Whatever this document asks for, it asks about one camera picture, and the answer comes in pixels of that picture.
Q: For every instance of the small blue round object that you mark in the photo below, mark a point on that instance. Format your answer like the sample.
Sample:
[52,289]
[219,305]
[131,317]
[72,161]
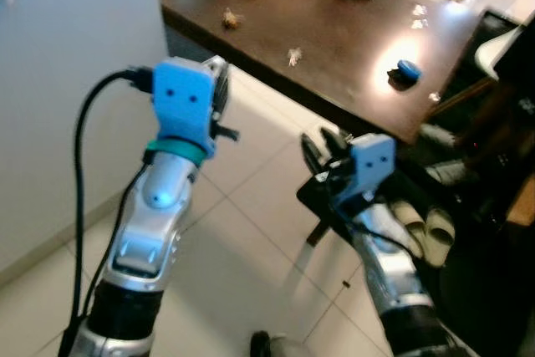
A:
[407,71]

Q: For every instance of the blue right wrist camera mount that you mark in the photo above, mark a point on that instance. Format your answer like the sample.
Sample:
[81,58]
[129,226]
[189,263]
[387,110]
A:
[372,165]

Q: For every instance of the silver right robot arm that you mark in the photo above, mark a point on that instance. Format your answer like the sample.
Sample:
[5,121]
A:
[393,277]

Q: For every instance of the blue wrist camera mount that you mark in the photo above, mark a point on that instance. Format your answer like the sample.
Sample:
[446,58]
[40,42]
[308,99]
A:
[372,165]
[180,102]

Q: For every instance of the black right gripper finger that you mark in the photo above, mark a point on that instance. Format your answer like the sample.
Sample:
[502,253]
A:
[336,146]
[311,155]

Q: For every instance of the beige slipper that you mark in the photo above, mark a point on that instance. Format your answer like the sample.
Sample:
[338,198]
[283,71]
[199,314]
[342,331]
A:
[440,236]
[410,232]

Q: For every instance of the grey shoe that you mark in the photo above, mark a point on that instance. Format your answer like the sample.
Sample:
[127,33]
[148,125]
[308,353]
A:
[447,173]
[439,135]

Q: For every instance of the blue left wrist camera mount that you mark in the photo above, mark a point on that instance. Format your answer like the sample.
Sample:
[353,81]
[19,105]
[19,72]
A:
[180,102]

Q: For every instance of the dark brown wooden table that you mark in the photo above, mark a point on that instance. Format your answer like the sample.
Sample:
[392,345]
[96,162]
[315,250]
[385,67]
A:
[334,31]

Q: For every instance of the dark robot foot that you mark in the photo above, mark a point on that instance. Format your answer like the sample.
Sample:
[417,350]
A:
[272,347]

